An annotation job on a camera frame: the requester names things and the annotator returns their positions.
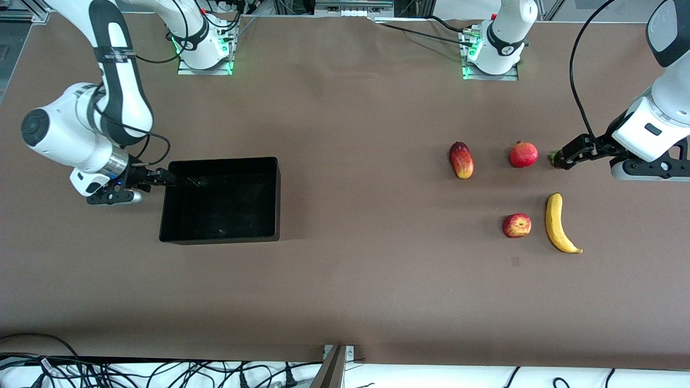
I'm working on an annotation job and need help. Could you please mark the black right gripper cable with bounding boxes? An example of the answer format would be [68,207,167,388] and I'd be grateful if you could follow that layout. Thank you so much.
[94,86,171,167]

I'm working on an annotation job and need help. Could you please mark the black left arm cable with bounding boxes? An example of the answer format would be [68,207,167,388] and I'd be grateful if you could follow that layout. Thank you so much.
[570,0,616,142]

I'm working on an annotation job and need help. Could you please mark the red pomegranate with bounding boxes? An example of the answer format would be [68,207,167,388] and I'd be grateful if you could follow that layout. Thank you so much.
[509,141,539,169]

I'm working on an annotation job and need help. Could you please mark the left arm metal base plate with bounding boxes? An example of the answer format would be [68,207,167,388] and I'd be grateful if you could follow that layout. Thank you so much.
[461,32,520,81]

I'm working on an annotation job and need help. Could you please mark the grey power strip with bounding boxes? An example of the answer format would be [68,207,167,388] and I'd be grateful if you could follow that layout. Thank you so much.
[314,0,395,18]

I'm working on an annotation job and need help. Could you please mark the black cable on table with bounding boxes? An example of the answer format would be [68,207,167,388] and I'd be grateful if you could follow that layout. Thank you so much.
[429,15,480,34]
[384,23,476,46]

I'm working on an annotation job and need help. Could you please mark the long black right arm cable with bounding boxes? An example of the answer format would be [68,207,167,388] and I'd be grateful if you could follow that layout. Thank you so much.
[135,0,189,64]

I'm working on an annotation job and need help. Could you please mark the dark grey metal beam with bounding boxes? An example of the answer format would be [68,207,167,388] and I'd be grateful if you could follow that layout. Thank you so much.
[310,345,347,388]

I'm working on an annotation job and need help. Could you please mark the red yellow apple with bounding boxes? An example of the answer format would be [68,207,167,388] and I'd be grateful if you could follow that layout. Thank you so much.
[502,213,532,239]

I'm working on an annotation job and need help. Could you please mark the black plastic box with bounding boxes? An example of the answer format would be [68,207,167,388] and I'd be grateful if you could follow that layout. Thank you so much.
[159,157,281,245]

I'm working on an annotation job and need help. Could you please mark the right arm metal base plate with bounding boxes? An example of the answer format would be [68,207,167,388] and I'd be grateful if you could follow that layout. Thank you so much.
[177,32,234,75]

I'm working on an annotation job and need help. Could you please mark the red yellow mango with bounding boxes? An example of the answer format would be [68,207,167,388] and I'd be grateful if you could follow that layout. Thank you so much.
[449,141,475,179]

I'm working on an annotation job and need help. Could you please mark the yellow banana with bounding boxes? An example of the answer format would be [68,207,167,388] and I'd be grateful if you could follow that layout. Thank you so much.
[545,193,583,254]

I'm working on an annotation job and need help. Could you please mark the black arched floor cable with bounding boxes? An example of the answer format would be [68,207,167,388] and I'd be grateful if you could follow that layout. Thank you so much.
[0,332,81,361]

